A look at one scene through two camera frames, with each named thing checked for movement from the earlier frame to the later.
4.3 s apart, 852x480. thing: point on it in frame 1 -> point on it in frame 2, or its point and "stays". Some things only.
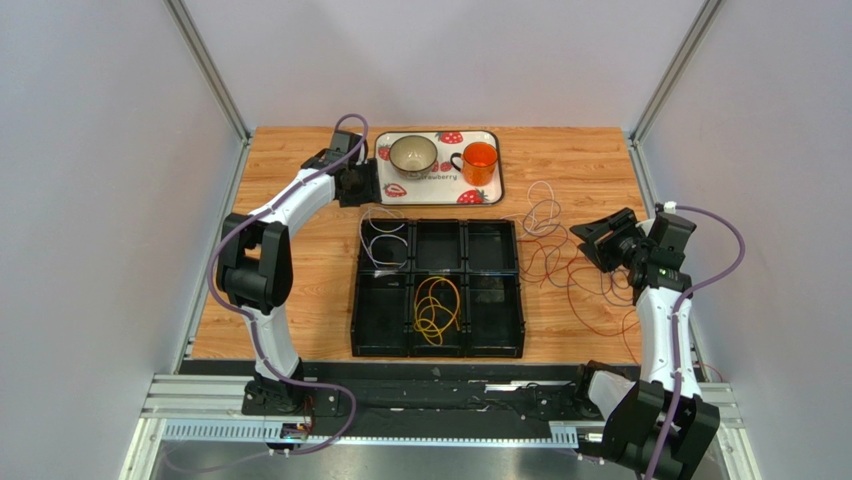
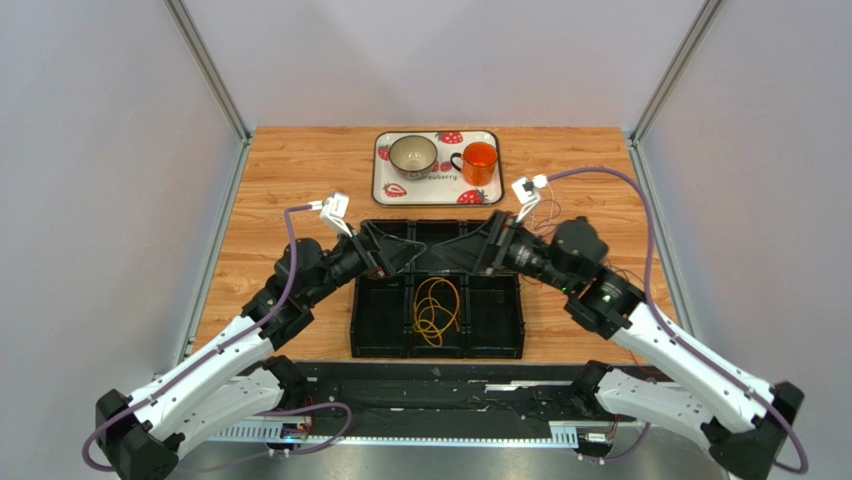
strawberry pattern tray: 443,185 stays
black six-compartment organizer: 438,288 stays
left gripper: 370,192 -> 400,252
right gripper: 604,236 -> 496,242
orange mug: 477,163 stays
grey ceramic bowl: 413,156 stays
